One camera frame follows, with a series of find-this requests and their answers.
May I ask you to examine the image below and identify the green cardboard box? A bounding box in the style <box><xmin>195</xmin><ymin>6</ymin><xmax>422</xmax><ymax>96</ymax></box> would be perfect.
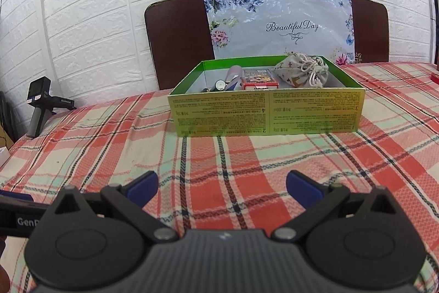
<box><xmin>168</xmin><ymin>55</ymin><xmax>365</xmax><ymax>137</ymax></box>

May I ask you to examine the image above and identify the plaid blanket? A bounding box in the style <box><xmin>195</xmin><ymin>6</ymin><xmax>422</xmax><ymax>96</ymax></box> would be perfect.
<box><xmin>0</xmin><ymin>61</ymin><xmax>439</xmax><ymax>293</ymax></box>

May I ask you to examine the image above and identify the black and green chair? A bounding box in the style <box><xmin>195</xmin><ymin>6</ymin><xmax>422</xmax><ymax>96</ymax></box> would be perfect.
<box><xmin>0</xmin><ymin>90</ymin><xmax>18</xmax><ymax>143</ymax></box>

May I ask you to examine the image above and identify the printed drawstring pouch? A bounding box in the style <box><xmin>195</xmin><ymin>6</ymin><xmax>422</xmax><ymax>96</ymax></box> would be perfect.
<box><xmin>274</xmin><ymin>53</ymin><xmax>329</xmax><ymax>88</ymax></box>

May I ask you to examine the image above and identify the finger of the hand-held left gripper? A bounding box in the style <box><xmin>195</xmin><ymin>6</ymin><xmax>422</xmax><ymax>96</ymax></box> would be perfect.
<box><xmin>0</xmin><ymin>189</ymin><xmax>35</xmax><ymax>203</ymax></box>

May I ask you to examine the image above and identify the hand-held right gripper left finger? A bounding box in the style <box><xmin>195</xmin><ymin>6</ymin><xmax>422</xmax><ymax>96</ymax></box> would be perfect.
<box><xmin>51</xmin><ymin>170</ymin><xmax>179</xmax><ymax>243</ymax></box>

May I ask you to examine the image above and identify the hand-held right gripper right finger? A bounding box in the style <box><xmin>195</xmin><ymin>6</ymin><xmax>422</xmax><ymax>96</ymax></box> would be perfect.
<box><xmin>272</xmin><ymin>170</ymin><xmax>396</xmax><ymax>243</ymax></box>

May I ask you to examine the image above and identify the floral plastic bag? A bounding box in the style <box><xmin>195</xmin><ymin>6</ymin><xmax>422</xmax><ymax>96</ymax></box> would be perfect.
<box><xmin>203</xmin><ymin>0</ymin><xmax>354</xmax><ymax>66</ymax></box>

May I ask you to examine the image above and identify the black grey handheld device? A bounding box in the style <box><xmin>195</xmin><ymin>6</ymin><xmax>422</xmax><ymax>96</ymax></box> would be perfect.
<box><xmin>27</xmin><ymin>77</ymin><xmax>77</xmax><ymax>138</ymax></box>

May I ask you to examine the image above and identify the red card pack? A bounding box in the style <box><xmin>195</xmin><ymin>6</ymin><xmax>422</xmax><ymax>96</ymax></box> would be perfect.
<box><xmin>241</xmin><ymin>68</ymin><xmax>279</xmax><ymax>90</ymax></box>

